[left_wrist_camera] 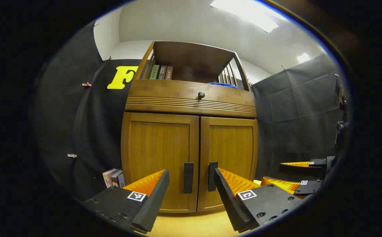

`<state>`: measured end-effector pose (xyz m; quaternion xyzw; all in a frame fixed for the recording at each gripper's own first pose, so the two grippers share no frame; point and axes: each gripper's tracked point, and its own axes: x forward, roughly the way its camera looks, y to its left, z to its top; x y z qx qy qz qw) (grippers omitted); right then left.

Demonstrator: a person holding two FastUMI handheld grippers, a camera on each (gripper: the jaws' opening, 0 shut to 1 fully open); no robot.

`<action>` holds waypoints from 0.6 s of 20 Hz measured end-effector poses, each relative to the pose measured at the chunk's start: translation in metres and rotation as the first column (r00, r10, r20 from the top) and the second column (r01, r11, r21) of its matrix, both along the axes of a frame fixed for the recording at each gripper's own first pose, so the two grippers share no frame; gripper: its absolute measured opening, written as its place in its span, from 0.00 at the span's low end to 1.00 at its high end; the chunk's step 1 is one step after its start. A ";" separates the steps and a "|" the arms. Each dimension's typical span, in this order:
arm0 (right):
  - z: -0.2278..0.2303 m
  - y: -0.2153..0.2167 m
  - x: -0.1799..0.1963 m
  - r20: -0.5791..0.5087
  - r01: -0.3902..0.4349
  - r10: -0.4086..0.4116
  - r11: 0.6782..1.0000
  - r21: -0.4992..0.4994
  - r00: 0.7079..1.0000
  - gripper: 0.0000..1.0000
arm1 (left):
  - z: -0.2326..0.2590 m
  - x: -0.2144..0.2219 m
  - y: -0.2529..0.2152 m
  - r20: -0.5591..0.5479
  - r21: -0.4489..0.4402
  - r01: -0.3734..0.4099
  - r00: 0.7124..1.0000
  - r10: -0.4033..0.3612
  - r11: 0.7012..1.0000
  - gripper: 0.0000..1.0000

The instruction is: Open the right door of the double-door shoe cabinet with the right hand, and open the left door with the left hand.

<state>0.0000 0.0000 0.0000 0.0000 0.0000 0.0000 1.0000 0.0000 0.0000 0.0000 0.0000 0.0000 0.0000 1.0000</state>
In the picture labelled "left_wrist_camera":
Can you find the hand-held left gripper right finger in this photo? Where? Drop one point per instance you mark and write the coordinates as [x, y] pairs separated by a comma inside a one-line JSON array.
[[230, 200]]

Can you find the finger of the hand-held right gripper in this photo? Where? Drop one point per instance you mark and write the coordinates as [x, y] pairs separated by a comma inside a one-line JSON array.
[[319, 162], [309, 188]]

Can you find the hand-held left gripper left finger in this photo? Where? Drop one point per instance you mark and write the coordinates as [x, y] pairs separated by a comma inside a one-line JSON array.
[[151, 200]]

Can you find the wooden shoe cabinet door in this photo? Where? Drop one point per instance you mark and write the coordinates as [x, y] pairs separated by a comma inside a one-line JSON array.
[[233, 148], [158, 148]]

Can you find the wooden double-door shoe cabinet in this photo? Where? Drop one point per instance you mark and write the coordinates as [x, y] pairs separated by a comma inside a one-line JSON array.
[[177, 89]]

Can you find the blue purple book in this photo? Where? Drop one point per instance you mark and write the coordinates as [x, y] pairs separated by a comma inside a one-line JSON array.
[[121, 180]]

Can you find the dark book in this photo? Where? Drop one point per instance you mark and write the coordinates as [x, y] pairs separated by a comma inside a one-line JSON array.
[[115, 177]]

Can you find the black backdrop cloth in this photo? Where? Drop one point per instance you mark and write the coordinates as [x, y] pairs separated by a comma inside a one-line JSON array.
[[105, 131], [296, 108], [62, 115]]

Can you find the small ceiling light panel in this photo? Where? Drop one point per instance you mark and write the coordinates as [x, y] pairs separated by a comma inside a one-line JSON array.
[[303, 58]]

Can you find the silver clip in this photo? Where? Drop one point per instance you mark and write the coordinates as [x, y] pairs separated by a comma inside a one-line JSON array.
[[72, 155]]

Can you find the black drawer knob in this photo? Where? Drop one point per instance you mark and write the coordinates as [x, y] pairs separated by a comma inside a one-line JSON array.
[[201, 95]]

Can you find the wooden drawer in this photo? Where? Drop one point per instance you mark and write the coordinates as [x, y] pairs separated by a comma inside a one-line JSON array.
[[164, 90]]

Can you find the blue cloth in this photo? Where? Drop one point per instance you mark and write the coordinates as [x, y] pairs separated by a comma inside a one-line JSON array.
[[223, 85]]

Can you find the grey book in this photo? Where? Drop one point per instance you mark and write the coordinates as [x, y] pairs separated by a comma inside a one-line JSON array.
[[162, 72]]

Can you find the brown book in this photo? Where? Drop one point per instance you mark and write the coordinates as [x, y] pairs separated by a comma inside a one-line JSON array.
[[168, 73]]

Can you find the green book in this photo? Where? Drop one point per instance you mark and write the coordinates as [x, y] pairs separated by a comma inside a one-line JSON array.
[[154, 71]]

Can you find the red clip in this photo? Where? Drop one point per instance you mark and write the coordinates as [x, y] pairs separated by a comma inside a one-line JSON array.
[[86, 84]]

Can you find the black clip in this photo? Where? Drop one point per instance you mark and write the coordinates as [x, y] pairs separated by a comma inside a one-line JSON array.
[[107, 59]]

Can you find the large ceiling light panel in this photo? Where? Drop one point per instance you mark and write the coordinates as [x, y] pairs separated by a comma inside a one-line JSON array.
[[243, 13]]

